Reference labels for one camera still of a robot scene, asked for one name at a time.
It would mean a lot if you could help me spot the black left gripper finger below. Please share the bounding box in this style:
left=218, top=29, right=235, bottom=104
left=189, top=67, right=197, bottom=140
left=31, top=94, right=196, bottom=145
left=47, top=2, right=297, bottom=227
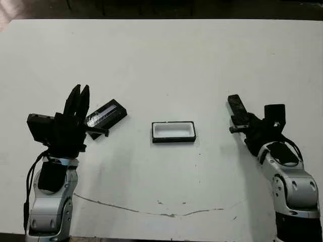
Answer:
left=63, top=84, right=82, bottom=118
left=75, top=84, right=91, bottom=119

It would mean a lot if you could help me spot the black box base white insert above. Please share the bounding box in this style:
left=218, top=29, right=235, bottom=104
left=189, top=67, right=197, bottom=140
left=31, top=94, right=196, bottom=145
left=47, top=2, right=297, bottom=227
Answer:
left=151, top=120, right=197, bottom=144

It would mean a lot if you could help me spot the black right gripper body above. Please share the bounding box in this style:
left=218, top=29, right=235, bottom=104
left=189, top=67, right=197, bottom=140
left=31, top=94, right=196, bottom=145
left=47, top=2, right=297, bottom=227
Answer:
left=229, top=114, right=284, bottom=155

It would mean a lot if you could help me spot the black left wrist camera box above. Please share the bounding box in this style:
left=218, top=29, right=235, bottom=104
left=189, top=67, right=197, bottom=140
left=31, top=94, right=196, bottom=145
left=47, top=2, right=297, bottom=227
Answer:
left=26, top=113, right=56, bottom=145

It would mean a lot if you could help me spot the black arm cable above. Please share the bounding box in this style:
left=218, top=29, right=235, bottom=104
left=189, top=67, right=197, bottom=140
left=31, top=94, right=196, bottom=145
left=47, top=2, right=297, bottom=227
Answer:
left=23, top=150, right=49, bottom=230
left=279, top=133, right=304, bottom=167

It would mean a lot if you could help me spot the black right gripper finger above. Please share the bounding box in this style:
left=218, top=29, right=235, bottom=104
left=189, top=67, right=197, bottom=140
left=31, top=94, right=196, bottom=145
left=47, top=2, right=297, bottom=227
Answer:
left=246, top=112, right=261, bottom=126

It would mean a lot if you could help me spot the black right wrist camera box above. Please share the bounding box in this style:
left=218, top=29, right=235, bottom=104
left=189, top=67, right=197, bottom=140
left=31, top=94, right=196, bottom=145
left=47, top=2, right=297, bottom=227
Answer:
left=263, top=103, right=287, bottom=131

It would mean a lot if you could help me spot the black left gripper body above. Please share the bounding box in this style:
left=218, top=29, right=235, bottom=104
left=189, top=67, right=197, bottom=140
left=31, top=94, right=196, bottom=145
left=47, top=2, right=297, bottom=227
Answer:
left=48, top=111, right=111, bottom=160

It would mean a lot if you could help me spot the black box lid with print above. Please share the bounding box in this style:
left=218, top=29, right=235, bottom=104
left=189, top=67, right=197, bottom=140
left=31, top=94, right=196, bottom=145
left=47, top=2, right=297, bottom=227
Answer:
left=85, top=98, right=128, bottom=141

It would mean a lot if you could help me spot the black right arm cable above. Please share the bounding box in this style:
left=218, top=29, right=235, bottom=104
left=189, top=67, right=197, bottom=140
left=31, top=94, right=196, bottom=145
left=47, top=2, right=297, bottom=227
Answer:
left=279, top=133, right=304, bottom=167

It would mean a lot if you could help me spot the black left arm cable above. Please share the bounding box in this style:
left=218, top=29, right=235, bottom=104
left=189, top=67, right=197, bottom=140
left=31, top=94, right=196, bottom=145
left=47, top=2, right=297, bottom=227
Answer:
left=23, top=150, right=49, bottom=230

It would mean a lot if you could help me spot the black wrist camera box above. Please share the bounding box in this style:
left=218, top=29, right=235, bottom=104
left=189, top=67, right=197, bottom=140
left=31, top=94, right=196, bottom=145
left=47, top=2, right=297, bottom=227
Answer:
left=26, top=113, right=56, bottom=145
left=263, top=103, right=287, bottom=131

